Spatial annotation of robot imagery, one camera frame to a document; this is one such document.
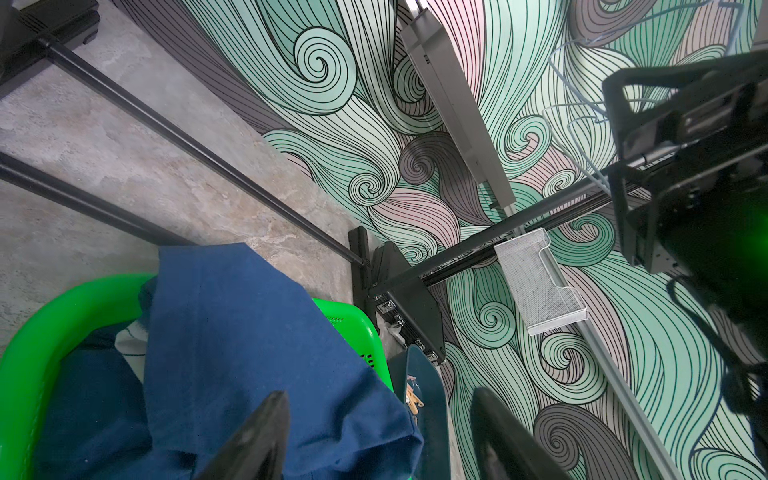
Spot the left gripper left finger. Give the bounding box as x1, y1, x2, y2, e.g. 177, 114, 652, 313
196, 391, 290, 480

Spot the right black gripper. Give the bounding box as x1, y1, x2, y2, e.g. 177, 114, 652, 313
602, 50, 767, 276

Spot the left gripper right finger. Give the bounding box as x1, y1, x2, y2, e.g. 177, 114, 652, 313
470, 387, 569, 480

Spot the orange wooden clothespin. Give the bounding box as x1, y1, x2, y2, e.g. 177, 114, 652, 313
405, 384, 424, 416

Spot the dark navy t-shirt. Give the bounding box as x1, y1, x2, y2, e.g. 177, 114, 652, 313
33, 244, 424, 479

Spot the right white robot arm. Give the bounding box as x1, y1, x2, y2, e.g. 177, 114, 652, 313
602, 51, 767, 353

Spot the dark teal plastic bin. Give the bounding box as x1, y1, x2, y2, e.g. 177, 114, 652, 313
388, 345, 452, 480

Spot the black case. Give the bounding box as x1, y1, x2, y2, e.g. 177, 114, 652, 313
368, 242, 446, 365

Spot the green plastic basket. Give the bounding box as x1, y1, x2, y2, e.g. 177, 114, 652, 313
1, 273, 423, 479

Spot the black clothes rack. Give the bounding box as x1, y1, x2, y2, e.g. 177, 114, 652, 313
0, 0, 679, 328

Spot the clear mesh wall holder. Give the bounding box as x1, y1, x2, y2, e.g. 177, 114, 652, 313
494, 229, 588, 336

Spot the aluminium wall rail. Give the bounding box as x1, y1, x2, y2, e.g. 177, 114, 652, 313
429, 1, 677, 479

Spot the black wall cable tray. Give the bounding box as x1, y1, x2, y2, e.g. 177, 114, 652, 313
401, 1, 516, 216

